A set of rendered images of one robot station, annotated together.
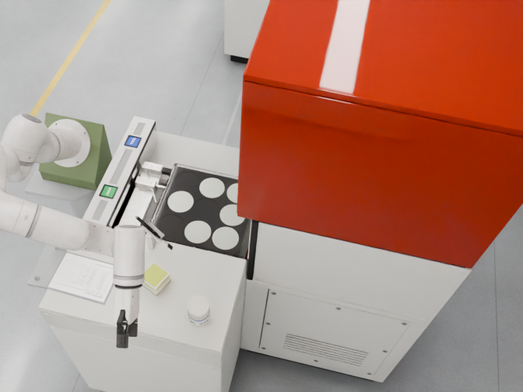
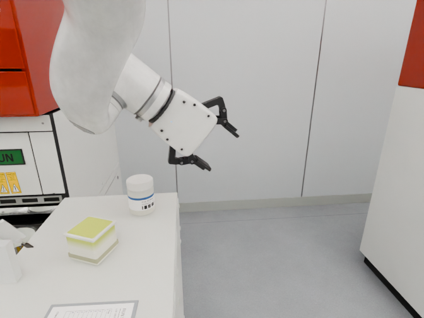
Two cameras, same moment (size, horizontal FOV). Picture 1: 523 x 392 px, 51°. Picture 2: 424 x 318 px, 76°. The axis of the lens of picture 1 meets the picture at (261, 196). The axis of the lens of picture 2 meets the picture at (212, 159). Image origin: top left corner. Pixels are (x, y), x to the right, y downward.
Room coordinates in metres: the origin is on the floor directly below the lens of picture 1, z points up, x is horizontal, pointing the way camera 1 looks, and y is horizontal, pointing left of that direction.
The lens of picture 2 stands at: (0.68, 0.86, 1.36)
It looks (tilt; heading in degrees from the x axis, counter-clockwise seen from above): 20 degrees down; 256
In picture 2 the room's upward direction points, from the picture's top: straight up
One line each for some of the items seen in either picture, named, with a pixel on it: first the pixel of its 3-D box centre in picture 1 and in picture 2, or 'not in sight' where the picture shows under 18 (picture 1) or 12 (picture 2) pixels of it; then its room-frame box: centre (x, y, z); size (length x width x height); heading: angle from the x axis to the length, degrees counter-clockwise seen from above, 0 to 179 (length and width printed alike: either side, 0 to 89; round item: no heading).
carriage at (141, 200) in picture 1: (140, 202); not in sight; (1.21, 0.48, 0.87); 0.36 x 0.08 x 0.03; 172
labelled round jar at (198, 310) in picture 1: (198, 311); (141, 194); (0.71, 0.16, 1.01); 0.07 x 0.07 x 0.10
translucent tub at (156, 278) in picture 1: (155, 279); (93, 240); (0.82, 0.32, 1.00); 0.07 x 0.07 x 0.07; 59
